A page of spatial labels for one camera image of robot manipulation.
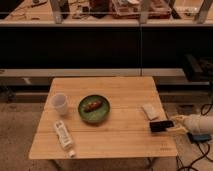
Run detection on white tube bottle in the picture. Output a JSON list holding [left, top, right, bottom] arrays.
[[54, 120, 75, 158]]

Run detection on green plate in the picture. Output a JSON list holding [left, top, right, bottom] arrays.
[[78, 95, 110, 124]]

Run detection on brown sausage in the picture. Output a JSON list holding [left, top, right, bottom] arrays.
[[84, 101, 103, 112]]

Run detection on white sponge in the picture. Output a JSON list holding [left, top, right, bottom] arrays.
[[142, 104, 158, 120]]

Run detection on black rectangular eraser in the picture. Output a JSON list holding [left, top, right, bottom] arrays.
[[149, 120, 174, 132]]

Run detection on wooden folding table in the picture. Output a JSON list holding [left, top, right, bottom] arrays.
[[29, 77, 177, 160]]

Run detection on dark equipment box right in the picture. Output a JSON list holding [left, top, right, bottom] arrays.
[[182, 54, 213, 82]]

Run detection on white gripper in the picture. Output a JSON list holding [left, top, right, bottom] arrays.
[[166, 115, 201, 135]]

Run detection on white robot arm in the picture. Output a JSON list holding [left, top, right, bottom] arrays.
[[167, 114, 213, 135]]

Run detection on long workbench shelf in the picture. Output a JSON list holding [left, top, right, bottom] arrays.
[[0, 0, 213, 27]]

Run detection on white plastic cup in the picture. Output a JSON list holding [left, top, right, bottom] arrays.
[[50, 93, 68, 116]]

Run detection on blue box on floor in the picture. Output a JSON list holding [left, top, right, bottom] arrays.
[[188, 133, 212, 143]]

